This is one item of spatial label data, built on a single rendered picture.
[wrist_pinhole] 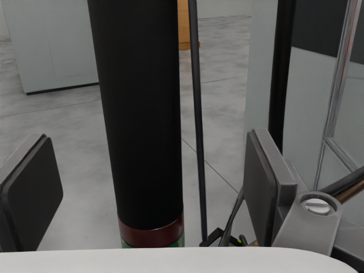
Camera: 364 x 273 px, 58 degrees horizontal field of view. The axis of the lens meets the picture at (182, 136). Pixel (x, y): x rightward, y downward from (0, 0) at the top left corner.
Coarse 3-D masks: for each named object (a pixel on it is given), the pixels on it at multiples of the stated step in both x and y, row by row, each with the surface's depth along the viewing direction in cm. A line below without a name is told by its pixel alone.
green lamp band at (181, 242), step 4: (184, 232) 17; (120, 236) 17; (180, 236) 16; (184, 236) 17; (176, 240) 16; (180, 240) 17; (184, 240) 17; (124, 244) 16; (172, 244) 16; (176, 244) 16; (180, 244) 17; (184, 244) 17; (124, 248) 17; (128, 248) 16; (132, 248) 16
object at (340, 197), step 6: (360, 180) 31; (354, 186) 31; (360, 186) 31; (342, 192) 30; (348, 192) 30; (354, 192) 30; (336, 198) 29; (342, 198) 30; (348, 198) 30; (342, 204) 30; (246, 246) 24; (252, 246) 24; (258, 246) 24
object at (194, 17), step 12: (192, 0) 12; (192, 12) 12; (192, 24) 12; (192, 36) 12; (192, 48) 12; (192, 60) 13; (192, 72) 13; (204, 168) 15; (204, 180) 15; (204, 192) 16; (204, 204) 16; (204, 216) 16; (204, 228) 16; (204, 240) 17
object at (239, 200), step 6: (240, 192) 57; (240, 198) 52; (240, 204) 50; (234, 210) 53; (234, 216) 50; (228, 222) 53; (228, 228) 50; (228, 234) 56; (222, 240) 50; (228, 240) 61; (222, 246) 50; (228, 246) 63
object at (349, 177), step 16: (288, 0) 17; (288, 16) 17; (288, 32) 17; (288, 48) 18; (272, 64) 19; (288, 64) 18; (272, 80) 19; (272, 96) 19; (272, 112) 20; (272, 128) 20; (352, 176) 30; (336, 192) 29
